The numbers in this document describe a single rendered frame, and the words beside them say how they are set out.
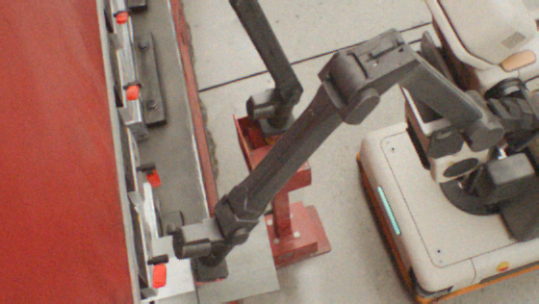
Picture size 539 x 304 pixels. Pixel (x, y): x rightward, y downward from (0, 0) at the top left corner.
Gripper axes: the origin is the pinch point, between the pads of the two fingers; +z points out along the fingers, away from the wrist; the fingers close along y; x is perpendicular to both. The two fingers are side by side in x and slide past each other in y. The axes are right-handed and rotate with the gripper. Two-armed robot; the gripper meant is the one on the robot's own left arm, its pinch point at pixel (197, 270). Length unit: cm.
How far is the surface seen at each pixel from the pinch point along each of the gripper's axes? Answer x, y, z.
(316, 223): 79, -42, 72
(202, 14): 57, -153, 82
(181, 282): -3.1, 1.3, 2.7
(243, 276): 9.2, 3.3, -3.3
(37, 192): -43, 16, -68
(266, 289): 12.9, 7.3, -5.1
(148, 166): -13.2, -16.1, -18.4
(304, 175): 40, -29, 10
